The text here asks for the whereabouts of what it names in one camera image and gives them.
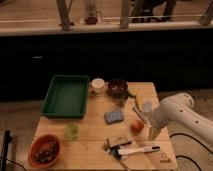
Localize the green plastic tray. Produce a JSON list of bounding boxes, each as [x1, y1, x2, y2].
[[42, 75, 89, 119]]

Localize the blue sponge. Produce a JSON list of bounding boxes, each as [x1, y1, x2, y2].
[[104, 111, 124, 124]]

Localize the black cable on floor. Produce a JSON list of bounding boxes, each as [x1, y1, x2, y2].
[[169, 132, 213, 171]]

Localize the white handled brush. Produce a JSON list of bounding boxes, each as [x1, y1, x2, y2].
[[118, 146, 160, 155]]

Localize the orange bowl with beans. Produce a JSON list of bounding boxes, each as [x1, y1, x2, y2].
[[28, 134, 60, 169]]

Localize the yellow banana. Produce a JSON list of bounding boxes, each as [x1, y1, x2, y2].
[[135, 95, 143, 112]]

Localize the green plastic cup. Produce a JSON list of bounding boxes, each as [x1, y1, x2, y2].
[[64, 123, 78, 139]]

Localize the brown wooden block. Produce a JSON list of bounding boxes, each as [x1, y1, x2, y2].
[[107, 135, 132, 147]]

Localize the white paper cup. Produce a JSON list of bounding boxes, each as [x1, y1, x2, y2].
[[91, 78, 105, 94]]

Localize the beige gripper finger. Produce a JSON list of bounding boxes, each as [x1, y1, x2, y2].
[[142, 101, 152, 113], [148, 129, 155, 141]]

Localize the green cucumber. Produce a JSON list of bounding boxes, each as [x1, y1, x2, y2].
[[128, 89, 136, 98]]

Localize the dark red bowl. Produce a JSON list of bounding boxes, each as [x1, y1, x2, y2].
[[107, 79, 128, 97]]

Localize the black stand at left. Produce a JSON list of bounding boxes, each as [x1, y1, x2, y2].
[[0, 130, 12, 171]]

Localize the grey blue cloth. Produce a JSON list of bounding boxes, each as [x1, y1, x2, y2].
[[133, 106, 149, 124]]

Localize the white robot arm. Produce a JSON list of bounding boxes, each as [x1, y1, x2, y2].
[[147, 93, 213, 145]]

